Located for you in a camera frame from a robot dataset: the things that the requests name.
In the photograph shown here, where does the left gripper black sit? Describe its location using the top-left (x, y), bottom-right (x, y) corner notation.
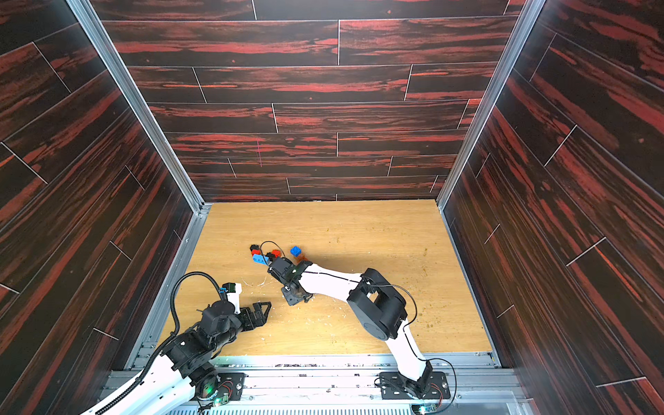
top-left (211, 301), bottom-right (273, 353)

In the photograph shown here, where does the light blue long lego brick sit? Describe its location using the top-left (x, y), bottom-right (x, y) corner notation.
top-left (252, 253), bottom-right (271, 266)

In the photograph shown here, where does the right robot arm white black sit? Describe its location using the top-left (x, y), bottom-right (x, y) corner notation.
top-left (268, 258), bottom-right (433, 399)

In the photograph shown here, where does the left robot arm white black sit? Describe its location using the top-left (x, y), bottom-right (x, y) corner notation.
top-left (85, 299), bottom-right (271, 414)

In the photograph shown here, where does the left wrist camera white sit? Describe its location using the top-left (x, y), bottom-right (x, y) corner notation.
top-left (221, 283), bottom-right (242, 314)

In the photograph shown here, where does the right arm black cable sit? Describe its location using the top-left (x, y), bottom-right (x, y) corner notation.
top-left (258, 240), bottom-right (286, 260)

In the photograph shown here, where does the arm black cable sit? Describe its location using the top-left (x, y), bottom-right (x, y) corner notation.
top-left (92, 270), bottom-right (224, 415)
top-left (258, 240), bottom-right (286, 260)

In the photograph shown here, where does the aluminium front rail frame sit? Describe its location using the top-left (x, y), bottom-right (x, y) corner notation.
top-left (165, 353), bottom-right (535, 414)

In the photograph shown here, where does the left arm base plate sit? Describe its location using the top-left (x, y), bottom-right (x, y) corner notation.
top-left (203, 372), bottom-right (247, 403)

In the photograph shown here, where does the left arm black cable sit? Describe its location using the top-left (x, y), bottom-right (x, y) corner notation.
top-left (92, 270), bottom-right (224, 415)

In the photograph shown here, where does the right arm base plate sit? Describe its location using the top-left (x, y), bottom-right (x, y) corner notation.
top-left (375, 372), bottom-right (451, 400)

